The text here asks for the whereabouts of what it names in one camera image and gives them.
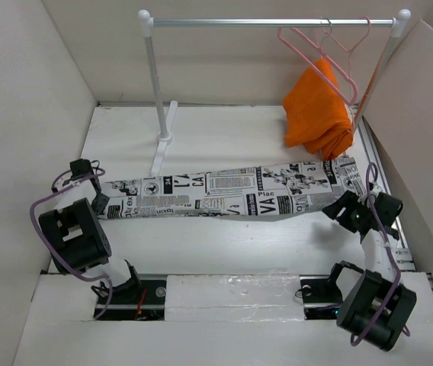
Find newspaper print trousers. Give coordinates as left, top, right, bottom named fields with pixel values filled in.
left=98, top=157, right=365, bottom=220

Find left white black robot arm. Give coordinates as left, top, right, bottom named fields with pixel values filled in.
left=30, top=159, right=143, bottom=303

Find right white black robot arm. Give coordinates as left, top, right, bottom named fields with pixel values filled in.
left=322, top=191, right=417, bottom=352

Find orange garment on hanger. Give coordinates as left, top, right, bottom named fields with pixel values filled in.
left=282, top=59, right=353, bottom=160

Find white metal clothes rack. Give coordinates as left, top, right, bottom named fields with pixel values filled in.
left=138, top=9, right=412, bottom=176

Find aluminium rail right side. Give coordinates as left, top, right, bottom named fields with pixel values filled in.
left=358, top=118, right=414, bottom=271

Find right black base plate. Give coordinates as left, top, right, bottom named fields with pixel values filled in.
left=295, top=274, right=343, bottom=320

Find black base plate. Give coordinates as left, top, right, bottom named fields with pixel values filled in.
left=295, top=274, right=343, bottom=320
left=94, top=277, right=167, bottom=322

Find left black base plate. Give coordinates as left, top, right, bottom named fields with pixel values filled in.
left=94, top=277, right=167, bottom=322

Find pink wire hanger empty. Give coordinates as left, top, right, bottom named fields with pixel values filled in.
left=276, top=18, right=358, bottom=106

